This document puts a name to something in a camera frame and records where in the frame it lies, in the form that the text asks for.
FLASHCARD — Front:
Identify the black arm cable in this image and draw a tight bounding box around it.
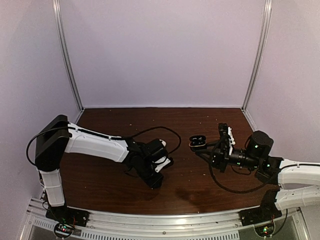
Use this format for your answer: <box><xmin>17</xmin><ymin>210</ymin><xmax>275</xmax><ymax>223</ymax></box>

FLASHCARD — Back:
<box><xmin>209</xmin><ymin>142</ymin><xmax>320</xmax><ymax>195</ymax></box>
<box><xmin>26</xmin><ymin>126</ymin><xmax>182</xmax><ymax>173</ymax></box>

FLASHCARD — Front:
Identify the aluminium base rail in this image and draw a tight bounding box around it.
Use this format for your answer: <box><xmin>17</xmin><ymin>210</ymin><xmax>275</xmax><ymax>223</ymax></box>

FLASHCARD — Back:
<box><xmin>17</xmin><ymin>198</ymin><xmax>311</xmax><ymax>240</ymax></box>

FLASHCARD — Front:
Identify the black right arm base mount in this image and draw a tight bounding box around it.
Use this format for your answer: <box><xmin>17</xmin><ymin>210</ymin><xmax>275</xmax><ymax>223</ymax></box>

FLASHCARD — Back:
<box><xmin>239</xmin><ymin>189</ymin><xmax>282</xmax><ymax>238</ymax></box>

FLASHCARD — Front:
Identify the black earbud charging case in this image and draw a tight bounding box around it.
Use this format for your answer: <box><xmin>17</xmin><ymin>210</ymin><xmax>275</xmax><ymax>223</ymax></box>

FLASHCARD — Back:
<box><xmin>189</xmin><ymin>135</ymin><xmax>207</xmax><ymax>152</ymax></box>

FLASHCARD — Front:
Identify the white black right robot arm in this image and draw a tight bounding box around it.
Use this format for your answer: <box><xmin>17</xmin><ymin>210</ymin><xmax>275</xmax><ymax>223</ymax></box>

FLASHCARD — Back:
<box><xmin>189</xmin><ymin>128</ymin><xmax>320</xmax><ymax>221</ymax></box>

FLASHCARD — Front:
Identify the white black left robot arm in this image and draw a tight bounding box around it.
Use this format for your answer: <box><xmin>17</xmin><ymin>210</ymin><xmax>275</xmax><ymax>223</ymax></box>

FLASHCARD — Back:
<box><xmin>31</xmin><ymin>114</ymin><xmax>174</xmax><ymax>222</ymax></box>

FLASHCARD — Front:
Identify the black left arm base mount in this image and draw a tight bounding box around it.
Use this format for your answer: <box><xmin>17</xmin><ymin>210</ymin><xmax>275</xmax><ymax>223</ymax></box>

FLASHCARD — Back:
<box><xmin>42</xmin><ymin>192</ymin><xmax>90</xmax><ymax>239</ymax></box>

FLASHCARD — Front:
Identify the white earbud charging case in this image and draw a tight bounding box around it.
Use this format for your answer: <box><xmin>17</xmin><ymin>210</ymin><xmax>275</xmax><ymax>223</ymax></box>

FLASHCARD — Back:
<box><xmin>159</xmin><ymin>139</ymin><xmax>167</xmax><ymax>147</ymax></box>

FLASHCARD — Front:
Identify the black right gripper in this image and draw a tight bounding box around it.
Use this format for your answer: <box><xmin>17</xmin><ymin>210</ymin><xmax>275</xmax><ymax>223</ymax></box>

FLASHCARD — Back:
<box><xmin>195</xmin><ymin>139</ymin><xmax>261</xmax><ymax>174</ymax></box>

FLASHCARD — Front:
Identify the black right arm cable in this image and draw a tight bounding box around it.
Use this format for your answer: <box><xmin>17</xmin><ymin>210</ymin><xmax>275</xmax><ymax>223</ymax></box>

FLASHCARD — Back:
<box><xmin>209</xmin><ymin>142</ymin><xmax>320</xmax><ymax>195</ymax></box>

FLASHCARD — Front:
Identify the left aluminium frame post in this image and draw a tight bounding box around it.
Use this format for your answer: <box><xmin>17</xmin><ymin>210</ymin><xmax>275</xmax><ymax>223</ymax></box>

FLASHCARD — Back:
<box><xmin>52</xmin><ymin>0</ymin><xmax>84</xmax><ymax>112</ymax></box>

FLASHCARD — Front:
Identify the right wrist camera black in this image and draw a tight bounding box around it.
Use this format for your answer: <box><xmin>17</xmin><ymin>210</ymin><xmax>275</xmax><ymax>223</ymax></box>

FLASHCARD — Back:
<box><xmin>218</xmin><ymin>123</ymin><xmax>236</xmax><ymax>156</ymax></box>

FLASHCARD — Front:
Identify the right aluminium frame post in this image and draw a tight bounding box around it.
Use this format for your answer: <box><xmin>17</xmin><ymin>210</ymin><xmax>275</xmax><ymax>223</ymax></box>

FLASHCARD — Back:
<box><xmin>241</xmin><ymin>0</ymin><xmax>273</xmax><ymax>112</ymax></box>

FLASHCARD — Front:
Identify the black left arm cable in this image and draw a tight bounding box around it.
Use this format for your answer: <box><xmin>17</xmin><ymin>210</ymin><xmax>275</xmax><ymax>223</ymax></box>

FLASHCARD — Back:
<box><xmin>26</xmin><ymin>126</ymin><xmax>182</xmax><ymax>173</ymax></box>

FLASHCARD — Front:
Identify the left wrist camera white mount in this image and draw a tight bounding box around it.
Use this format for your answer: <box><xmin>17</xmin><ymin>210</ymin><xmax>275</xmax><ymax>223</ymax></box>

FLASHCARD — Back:
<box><xmin>154</xmin><ymin>157</ymin><xmax>174</xmax><ymax>173</ymax></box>

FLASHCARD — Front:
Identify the aluminium frame post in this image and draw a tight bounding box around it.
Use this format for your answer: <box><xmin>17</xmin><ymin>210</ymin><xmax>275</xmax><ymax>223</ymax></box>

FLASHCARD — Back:
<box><xmin>241</xmin><ymin>0</ymin><xmax>273</xmax><ymax>112</ymax></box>
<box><xmin>52</xmin><ymin>0</ymin><xmax>84</xmax><ymax>112</ymax></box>

